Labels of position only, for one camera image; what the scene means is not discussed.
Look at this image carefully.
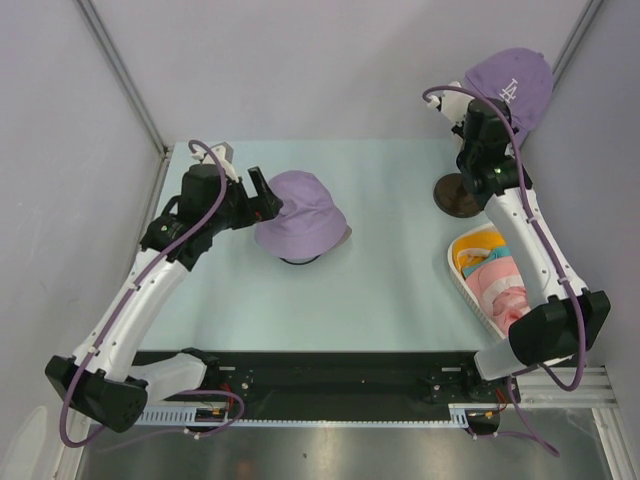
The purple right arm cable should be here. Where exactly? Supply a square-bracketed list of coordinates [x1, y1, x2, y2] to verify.
[422, 84, 591, 456]

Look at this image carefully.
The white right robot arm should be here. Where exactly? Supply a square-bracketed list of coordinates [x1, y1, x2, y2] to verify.
[456, 98, 611, 401]

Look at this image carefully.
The purple baseball cap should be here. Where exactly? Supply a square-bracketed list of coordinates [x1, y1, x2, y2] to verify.
[464, 47, 553, 147]

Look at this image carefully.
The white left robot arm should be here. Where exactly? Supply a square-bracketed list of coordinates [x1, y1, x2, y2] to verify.
[45, 163, 282, 446]

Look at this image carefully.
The purple bucket hat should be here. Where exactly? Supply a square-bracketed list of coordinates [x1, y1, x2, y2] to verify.
[254, 170, 349, 259]

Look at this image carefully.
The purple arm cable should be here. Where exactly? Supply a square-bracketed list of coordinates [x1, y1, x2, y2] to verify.
[422, 84, 591, 456]
[59, 140, 246, 449]

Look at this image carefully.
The white slotted cable duct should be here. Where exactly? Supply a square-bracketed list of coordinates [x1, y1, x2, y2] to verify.
[136, 402, 469, 429]

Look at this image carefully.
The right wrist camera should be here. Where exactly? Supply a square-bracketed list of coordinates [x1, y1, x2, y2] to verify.
[429, 90, 473, 124]

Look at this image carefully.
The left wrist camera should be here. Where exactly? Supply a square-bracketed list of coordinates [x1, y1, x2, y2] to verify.
[201, 142, 239, 182]

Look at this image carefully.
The aluminium frame rail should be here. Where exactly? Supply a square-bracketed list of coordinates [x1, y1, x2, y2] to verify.
[73, 0, 169, 158]

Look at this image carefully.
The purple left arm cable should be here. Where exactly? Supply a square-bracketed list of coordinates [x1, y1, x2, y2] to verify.
[59, 140, 246, 449]

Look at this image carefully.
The white perforated plastic basket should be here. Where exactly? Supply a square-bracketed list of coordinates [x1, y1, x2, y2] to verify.
[447, 223, 530, 339]

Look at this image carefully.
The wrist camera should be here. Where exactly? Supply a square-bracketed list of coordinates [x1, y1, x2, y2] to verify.
[429, 90, 473, 124]
[201, 142, 239, 182]

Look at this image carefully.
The grey bucket hat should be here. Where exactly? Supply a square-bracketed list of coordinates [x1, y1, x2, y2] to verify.
[334, 225, 352, 248]

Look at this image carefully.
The teal cap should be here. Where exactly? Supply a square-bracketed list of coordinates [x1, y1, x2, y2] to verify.
[462, 246, 511, 278]

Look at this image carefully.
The yellow hat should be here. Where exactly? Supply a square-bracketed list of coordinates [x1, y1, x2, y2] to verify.
[451, 229, 506, 276]

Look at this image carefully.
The pink bucket hat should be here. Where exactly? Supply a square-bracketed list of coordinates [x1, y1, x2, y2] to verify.
[466, 257, 531, 334]

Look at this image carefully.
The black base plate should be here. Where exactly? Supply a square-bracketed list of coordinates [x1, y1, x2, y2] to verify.
[134, 349, 521, 422]

